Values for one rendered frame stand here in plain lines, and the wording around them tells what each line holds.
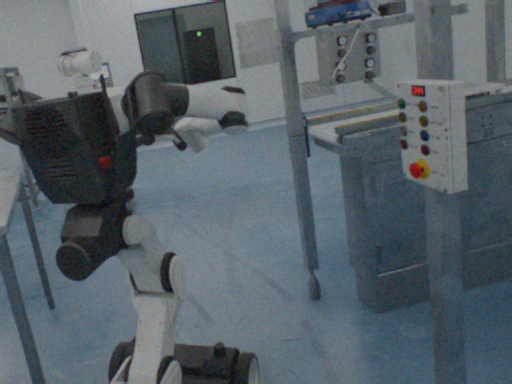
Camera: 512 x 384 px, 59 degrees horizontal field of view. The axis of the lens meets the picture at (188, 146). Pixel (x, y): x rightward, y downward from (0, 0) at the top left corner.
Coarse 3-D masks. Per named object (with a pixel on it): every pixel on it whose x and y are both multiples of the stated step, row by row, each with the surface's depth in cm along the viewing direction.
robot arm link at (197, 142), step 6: (186, 132) 152; (192, 132) 153; (174, 138) 161; (180, 138) 159; (186, 138) 154; (192, 138) 153; (198, 138) 154; (204, 138) 155; (174, 144) 159; (180, 144) 153; (192, 144) 154; (198, 144) 154; (204, 144) 155; (180, 150) 153; (198, 150) 155
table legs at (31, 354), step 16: (32, 224) 252; (0, 240) 150; (32, 240) 254; (0, 256) 151; (16, 288) 154; (48, 288) 261; (16, 304) 155; (48, 304) 263; (16, 320) 156; (32, 336) 160; (32, 352) 159; (32, 368) 160
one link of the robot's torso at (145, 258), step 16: (128, 224) 131; (144, 224) 139; (128, 240) 130; (144, 240) 140; (160, 240) 157; (128, 256) 147; (144, 256) 145; (160, 256) 156; (144, 272) 153; (160, 272) 154; (144, 288) 158; (160, 288) 156
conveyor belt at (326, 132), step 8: (504, 88) 218; (488, 104) 193; (384, 112) 211; (392, 112) 209; (344, 120) 209; (352, 120) 206; (360, 120) 204; (312, 128) 206; (320, 128) 201; (328, 128) 198; (368, 128) 186; (376, 128) 186; (320, 136) 197; (328, 136) 190; (336, 136) 184
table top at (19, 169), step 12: (0, 168) 247; (12, 168) 242; (24, 168) 249; (0, 180) 217; (12, 180) 213; (0, 192) 193; (12, 192) 189; (0, 204) 174; (12, 204) 172; (0, 216) 158; (12, 216) 165; (0, 228) 148
